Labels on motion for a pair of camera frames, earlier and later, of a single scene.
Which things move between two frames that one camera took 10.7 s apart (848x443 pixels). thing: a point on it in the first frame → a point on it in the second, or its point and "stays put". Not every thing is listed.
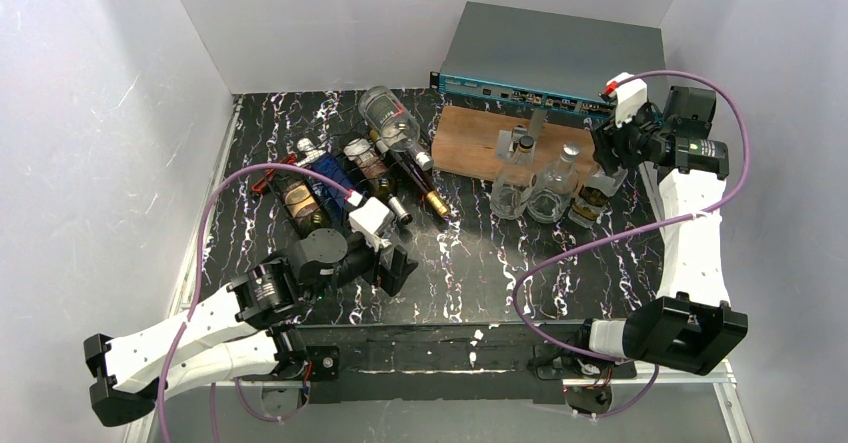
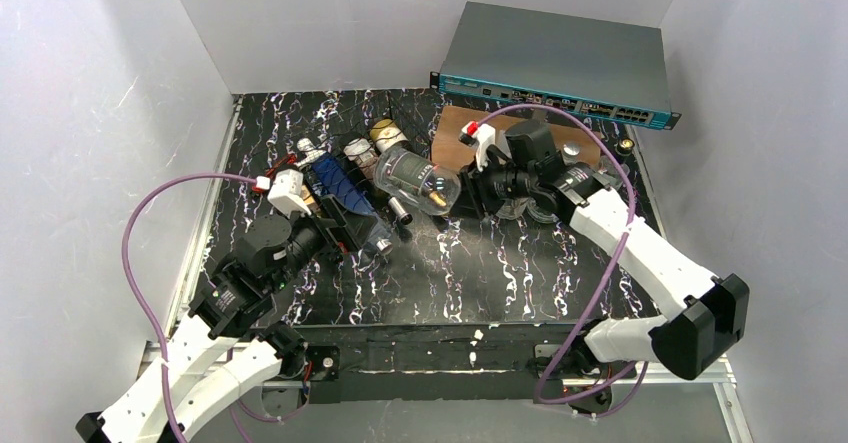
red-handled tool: [257, 187] stays put
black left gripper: [387, 268] → [337, 233]
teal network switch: [542, 59] stays put
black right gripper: [611, 150] → [482, 179]
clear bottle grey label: [395, 125] → [419, 182]
